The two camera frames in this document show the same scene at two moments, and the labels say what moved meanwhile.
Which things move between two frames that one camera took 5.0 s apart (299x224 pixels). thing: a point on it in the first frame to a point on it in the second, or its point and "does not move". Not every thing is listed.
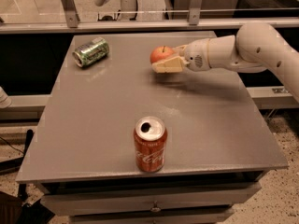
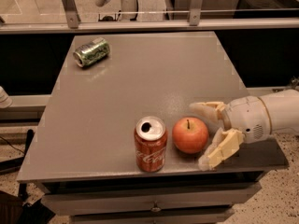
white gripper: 196,56 to 248,117
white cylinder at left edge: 5,100 does not move
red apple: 160,53 to 190,134
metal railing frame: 194,23 does not move
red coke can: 150,141 does not move
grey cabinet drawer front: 92,203 does not move
